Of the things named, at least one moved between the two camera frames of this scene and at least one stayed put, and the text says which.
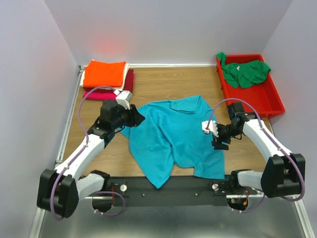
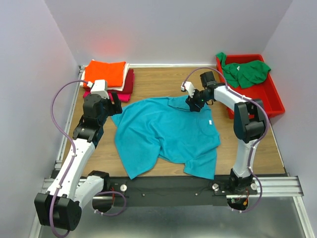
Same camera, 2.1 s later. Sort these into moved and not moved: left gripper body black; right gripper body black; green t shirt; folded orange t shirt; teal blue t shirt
Moved: left gripper body black; right gripper body black; teal blue t shirt
Not moved: green t shirt; folded orange t shirt
